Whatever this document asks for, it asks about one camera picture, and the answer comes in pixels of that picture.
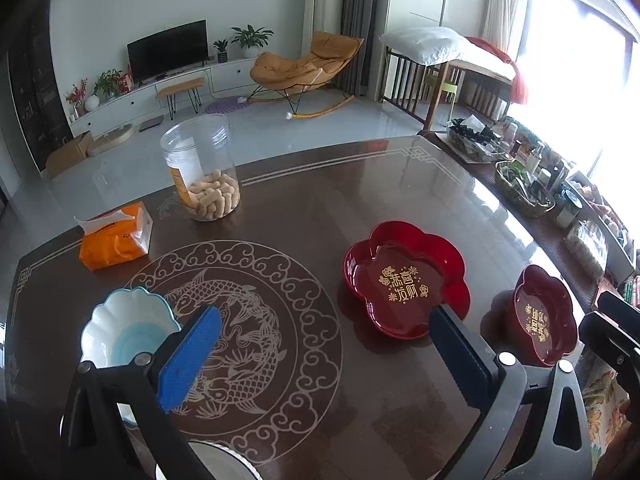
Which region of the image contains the white tv cabinet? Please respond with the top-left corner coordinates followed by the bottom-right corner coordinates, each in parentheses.
top-left (70, 58), bottom-right (256, 138)

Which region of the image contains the wooden crib bed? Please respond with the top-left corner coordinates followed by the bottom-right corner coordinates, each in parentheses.
top-left (378, 47), bottom-right (514, 131)

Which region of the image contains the potted green plant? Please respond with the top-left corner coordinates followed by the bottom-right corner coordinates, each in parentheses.
top-left (231, 24), bottom-right (274, 58)

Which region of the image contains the bag of biscuits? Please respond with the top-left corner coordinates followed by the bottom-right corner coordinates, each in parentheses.
top-left (565, 220), bottom-right (608, 281)

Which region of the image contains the clear plastic snack jar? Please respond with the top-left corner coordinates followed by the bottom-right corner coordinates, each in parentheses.
top-left (160, 114), bottom-right (241, 222)

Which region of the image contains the white pillow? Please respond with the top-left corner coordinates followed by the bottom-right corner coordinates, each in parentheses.
top-left (380, 27), bottom-right (471, 66)

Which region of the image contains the tray of dark items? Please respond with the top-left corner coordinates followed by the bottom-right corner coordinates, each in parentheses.
top-left (448, 115), bottom-right (506, 164)

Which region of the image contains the black flat television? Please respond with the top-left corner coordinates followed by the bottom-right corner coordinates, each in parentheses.
top-left (127, 20), bottom-right (208, 84)

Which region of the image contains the purple floor mat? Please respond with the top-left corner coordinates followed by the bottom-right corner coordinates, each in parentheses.
top-left (205, 96), bottom-right (250, 115)

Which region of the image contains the orange rocking lounge chair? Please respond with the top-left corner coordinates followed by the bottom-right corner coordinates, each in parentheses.
top-left (239, 32), bottom-right (364, 120)

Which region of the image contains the floral sofa cover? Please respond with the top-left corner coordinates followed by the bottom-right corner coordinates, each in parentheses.
top-left (582, 358), bottom-right (628, 470)

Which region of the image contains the red flower vase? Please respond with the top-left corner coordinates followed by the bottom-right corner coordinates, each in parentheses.
top-left (65, 78), bottom-right (88, 122)

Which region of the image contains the small red flower plate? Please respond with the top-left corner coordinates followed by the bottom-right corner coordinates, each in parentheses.
top-left (504, 264), bottom-right (578, 367)

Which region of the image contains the red blanket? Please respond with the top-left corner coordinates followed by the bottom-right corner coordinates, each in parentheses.
top-left (466, 36), bottom-right (528, 104)

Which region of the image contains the small wooden bench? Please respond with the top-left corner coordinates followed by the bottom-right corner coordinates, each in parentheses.
top-left (156, 77), bottom-right (205, 119)

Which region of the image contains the cardboard box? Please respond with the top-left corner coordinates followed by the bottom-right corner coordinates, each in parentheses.
top-left (46, 131), bottom-right (93, 179)

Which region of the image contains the blue-rimmed scalloped white bowl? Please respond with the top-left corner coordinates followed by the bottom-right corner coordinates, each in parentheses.
top-left (80, 287), bottom-right (181, 368)

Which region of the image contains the white lidded jar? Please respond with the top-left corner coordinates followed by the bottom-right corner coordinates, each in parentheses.
top-left (554, 188), bottom-right (582, 229)

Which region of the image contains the green plastic stool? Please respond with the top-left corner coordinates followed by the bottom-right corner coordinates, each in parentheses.
top-left (423, 75), bottom-right (458, 118)

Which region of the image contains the orange tissue pack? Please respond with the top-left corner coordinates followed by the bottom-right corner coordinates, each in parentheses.
top-left (76, 202), bottom-right (153, 271)

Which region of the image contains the white ribbed round bowl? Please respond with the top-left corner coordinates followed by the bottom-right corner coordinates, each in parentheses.
top-left (152, 440), bottom-right (262, 479)

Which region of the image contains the large red flower plate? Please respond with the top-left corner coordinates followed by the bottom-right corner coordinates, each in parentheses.
top-left (343, 220), bottom-right (471, 340)

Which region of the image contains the glass bowl of snacks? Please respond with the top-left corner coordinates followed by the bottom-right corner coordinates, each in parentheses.
top-left (495, 160), bottom-right (555, 219)

